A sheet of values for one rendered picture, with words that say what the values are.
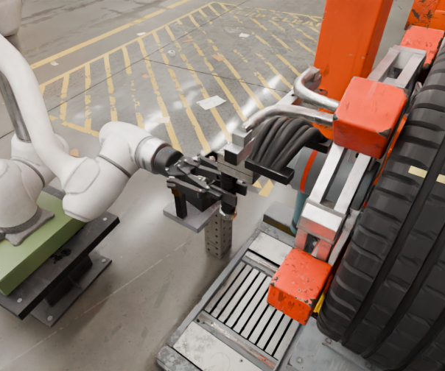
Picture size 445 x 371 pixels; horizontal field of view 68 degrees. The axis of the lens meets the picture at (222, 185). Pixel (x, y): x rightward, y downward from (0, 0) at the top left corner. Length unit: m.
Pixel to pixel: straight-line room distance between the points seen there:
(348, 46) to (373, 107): 0.69
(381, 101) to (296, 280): 0.29
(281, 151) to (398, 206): 0.22
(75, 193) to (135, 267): 0.86
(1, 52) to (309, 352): 1.22
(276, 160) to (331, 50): 0.65
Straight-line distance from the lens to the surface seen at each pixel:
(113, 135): 0.91
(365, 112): 0.47
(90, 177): 0.87
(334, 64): 1.18
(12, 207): 1.36
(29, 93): 0.95
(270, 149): 0.60
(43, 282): 1.39
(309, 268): 0.58
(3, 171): 1.32
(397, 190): 0.48
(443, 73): 0.57
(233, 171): 0.68
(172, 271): 1.63
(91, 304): 1.63
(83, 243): 1.44
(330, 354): 1.25
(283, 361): 1.30
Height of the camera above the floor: 1.36
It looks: 43 degrees down
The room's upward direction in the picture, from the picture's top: straight up
